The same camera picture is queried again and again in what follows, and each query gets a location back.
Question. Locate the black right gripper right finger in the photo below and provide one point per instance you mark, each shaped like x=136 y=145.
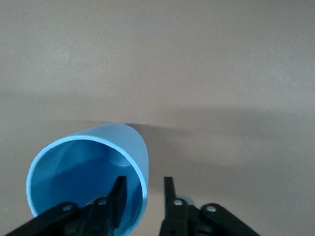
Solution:
x=177 y=216

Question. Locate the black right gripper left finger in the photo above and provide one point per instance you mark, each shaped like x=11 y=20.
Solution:
x=98 y=216

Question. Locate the blue cup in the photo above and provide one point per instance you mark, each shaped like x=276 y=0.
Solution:
x=86 y=177

